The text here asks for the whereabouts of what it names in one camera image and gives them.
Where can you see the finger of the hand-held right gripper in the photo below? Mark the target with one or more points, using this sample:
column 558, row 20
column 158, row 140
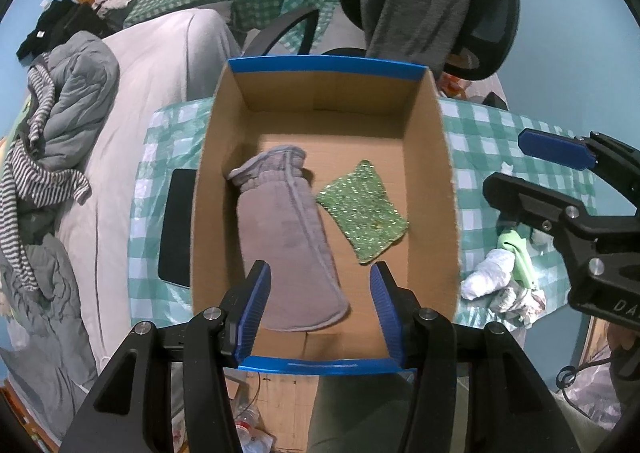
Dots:
column 530, row 205
column 555, row 148

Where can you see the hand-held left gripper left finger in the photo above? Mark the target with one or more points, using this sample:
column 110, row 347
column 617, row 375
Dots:
column 252, row 305

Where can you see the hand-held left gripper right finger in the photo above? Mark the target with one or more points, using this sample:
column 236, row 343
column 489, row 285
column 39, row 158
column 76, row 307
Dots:
column 385, row 305

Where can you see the light green cloth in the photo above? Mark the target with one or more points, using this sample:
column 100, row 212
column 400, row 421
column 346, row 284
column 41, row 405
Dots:
column 520, row 253

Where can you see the blue-rimmed cardboard box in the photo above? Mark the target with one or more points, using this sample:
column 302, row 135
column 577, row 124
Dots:
column 325, row 153

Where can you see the grey towel mitt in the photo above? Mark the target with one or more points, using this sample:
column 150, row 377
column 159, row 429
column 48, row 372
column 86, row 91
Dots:
column 285, row 243

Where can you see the white crumpled cloth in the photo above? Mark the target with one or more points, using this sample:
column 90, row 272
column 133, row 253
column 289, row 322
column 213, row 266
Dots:
column 487, row 275

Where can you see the crumpled patterned cloth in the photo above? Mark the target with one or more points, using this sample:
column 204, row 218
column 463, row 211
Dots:
column 522, row 305

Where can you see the clear plastic bag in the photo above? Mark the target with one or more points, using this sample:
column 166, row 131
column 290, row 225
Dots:
column 600, row 393

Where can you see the green sparkly sponge cloth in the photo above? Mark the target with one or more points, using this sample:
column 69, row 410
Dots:
column 362, row 213

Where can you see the black flat pad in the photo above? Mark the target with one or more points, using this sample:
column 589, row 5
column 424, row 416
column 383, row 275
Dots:
column 176, row 228

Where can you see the orange snack packet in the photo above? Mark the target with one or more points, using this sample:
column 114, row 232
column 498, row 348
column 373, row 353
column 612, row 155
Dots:
column 452, row 85

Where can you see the clear plastic bottle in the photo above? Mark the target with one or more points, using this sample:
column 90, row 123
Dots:
column 250, row 425

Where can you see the black office chair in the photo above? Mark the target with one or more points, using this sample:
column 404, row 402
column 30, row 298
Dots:
column 495, row 8

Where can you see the striped grey garment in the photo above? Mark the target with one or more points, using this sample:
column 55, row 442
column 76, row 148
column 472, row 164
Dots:
column 15, row 213

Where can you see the grey quilted duvet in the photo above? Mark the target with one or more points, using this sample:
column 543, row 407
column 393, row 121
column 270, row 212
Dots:
column 75, row 98

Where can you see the black clothes pile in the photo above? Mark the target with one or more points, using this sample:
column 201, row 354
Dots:
column 55, row 18

